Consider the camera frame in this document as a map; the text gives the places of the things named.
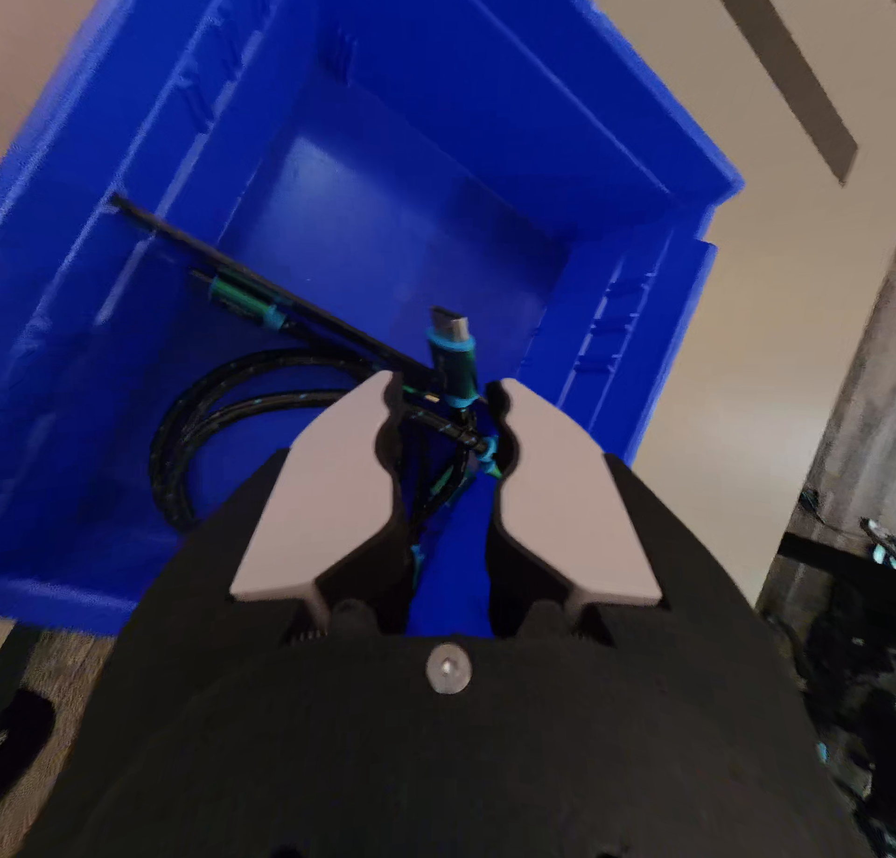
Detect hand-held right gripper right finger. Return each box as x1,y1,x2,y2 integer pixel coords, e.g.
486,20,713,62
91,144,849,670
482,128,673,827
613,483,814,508
485,377,666,636

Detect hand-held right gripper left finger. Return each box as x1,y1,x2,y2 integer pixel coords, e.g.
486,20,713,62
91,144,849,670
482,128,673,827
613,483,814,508
230,370,415,636

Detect black teal braided usb cable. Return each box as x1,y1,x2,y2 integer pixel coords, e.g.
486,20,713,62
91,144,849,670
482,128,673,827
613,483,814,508
111,195,505,572

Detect blue plastic bin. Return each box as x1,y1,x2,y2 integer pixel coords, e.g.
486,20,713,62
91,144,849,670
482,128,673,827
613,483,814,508
0,0,746,638

